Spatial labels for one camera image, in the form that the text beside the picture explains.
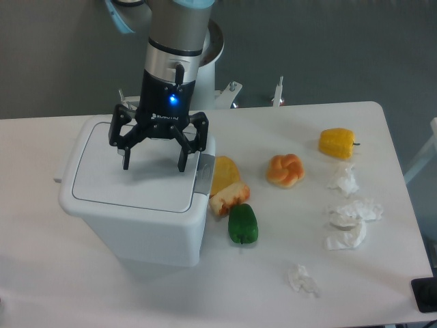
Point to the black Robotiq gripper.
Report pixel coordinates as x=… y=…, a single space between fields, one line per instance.
x=163 y=114

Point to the white trash can lid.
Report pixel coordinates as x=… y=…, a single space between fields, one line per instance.
x=152 y=181

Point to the white trash can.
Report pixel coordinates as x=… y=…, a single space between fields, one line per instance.
x=139 y=234

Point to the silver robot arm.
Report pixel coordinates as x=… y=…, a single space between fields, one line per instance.
x=175 y=45

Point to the yellow toast slice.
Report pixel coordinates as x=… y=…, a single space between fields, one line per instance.
x=225 y=174

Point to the small bread loaf piece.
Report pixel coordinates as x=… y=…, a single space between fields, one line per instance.
x=235 y=194

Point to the green bell pepper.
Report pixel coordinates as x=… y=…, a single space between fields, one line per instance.
x=242 y=224

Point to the orange knotted bread roll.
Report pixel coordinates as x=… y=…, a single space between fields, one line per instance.
x=285 y=170

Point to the yellow bell pepper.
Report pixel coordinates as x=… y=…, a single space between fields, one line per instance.
x=337 y=142

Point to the crumpled white tissue upper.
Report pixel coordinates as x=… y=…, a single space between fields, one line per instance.
x=344 y=180

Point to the crumpled white tissue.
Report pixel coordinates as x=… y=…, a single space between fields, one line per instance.
x=299 y=279
x=346 y=239
x=355 y=212
x=344 y=180

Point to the crumpled white tissue front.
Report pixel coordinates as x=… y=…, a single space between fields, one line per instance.
x=299 y=279

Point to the crumpled white tissue lower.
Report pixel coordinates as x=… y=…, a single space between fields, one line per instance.
x=346 y=239

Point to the crumpled white tissue middle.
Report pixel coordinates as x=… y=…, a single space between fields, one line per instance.
x=355 y=212

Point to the black device at edge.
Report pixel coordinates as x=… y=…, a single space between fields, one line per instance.
x=424 y=290

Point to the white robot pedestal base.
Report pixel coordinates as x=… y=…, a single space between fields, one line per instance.
x=205 y=95

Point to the white upright post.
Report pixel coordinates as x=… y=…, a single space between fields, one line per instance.
x=278 y=99

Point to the white table leg frame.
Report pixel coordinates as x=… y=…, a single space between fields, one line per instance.
x=422 y=157

